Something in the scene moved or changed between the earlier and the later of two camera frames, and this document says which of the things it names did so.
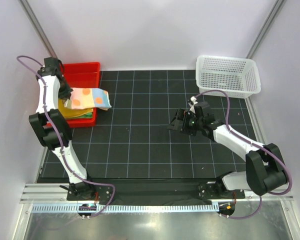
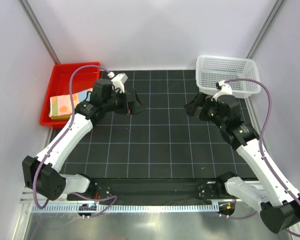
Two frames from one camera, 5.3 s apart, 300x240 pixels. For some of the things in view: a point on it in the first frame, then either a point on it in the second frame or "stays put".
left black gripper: [66, 94] to [139, 106]
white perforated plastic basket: [239, 76] stays put
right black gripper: [182, 115] to [204, 99]
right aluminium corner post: [276, 8] stays put
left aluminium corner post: [37, 27] stays put
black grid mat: [132, 142] stays put
